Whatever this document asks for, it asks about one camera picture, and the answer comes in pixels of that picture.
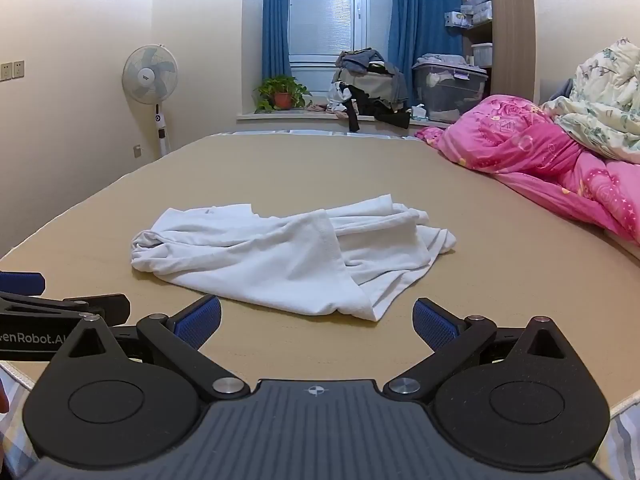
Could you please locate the stack of white boxes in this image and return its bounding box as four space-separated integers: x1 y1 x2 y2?
444 0 495 31

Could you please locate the potted green plant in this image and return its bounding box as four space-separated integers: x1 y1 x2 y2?
253 76 313 114

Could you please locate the blue grey cloth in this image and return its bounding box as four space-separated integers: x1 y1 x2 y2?
550 79 577 104

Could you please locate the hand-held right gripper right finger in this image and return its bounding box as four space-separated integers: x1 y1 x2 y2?
382 297 581 402

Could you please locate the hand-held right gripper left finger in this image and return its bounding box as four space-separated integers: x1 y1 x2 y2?
50 294 252 402

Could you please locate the white lidded bin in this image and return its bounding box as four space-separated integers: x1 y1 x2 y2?
471 42 495 68

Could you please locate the wall shelf unit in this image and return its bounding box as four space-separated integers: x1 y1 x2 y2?
442 0 496 69

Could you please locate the white garment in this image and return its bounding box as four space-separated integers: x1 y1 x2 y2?
130 192 457 322

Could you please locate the clear plastic storage box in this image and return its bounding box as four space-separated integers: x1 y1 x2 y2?
411 52 490 125

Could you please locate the white standing fan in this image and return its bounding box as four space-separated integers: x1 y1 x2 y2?
121 44 180 157

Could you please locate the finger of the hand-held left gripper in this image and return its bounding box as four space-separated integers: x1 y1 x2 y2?
0 271 47 297
0 291 132 328

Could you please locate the white floral quilt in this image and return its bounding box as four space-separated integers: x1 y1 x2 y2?
540 37 640 166

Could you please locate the pink floral quilt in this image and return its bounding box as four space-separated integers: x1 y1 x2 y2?
415 94 640 247

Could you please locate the white window sill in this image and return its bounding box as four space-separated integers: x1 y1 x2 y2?
236 109 451 127

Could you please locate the pile of dark clothes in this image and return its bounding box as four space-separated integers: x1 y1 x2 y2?
327 47 413 133

